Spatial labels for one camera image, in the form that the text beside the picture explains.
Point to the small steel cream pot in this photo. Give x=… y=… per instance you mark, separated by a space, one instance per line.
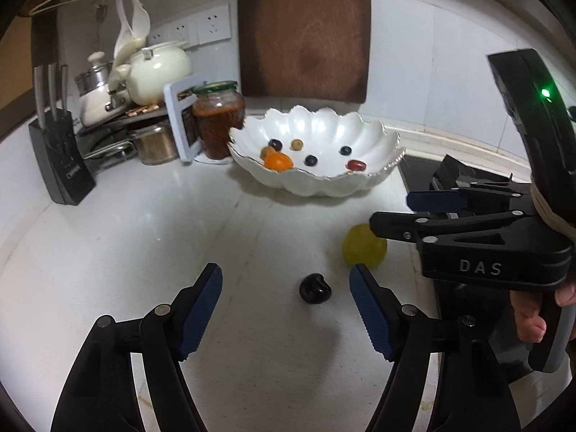
x=96 y=104

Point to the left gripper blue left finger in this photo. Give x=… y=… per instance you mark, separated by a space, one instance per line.
x=196 y=306

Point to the green round fruit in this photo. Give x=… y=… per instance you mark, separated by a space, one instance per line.
x=361 y=245

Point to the white wall socket strip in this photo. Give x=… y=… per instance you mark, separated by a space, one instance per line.
x=199 y=28

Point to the white tray stand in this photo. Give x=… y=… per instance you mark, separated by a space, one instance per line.
x=179 y=100

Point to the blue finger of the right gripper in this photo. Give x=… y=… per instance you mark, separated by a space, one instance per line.
x=509 y=228
x=468 y=199

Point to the steel saucepan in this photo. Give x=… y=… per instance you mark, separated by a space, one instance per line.
x=154 y=144

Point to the amber jar green lid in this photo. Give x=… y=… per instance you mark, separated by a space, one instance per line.
x=218 y=107

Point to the orange mandarin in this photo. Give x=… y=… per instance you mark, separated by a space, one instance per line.
x=278 y=161

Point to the dark purple grape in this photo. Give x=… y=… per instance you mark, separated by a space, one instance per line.
x=276 y=144

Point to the blueberry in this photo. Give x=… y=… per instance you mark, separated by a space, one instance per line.
x=311 y=160
x=345 y=150

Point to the white scalloped fruit bowl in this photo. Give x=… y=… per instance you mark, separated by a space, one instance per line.
x=323 y=133

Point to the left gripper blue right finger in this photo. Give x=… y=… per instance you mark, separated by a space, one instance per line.
x=380 y=311

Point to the red cherry tomato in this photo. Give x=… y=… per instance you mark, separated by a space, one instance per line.
x=356 y=165

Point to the white rice spoon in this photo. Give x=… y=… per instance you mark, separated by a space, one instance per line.
x=140 y=24

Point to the dark wooden cutting board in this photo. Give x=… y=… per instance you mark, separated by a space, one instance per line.
x=305 y=49

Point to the small yellow longan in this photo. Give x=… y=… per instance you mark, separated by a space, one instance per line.
x=296 y=144
x=266 y=151

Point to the cream ceramic pot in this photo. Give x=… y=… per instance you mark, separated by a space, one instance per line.
x=145 y=73

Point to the person's right hand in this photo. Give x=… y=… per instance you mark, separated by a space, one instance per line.
x=531 y=327

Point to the black knife block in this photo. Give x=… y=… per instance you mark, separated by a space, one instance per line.
x=66 y=177

